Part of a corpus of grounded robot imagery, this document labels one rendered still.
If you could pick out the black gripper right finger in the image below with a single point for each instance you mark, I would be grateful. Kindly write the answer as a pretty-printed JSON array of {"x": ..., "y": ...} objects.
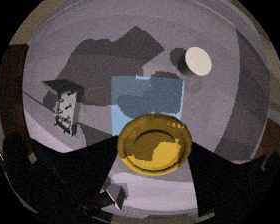
[{"x": 215, "y": 178}]

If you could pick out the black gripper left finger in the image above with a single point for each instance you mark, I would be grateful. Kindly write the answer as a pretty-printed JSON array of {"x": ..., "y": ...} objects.
[{"x": 83, "y": 171}]

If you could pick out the gold round plate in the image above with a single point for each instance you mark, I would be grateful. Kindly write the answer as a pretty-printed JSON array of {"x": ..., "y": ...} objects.
[{"x": 154, "y": 144}]

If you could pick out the light blue flat mat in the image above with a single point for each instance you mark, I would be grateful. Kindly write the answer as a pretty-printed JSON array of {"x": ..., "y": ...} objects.
[{"x": 138, "y": 95}]

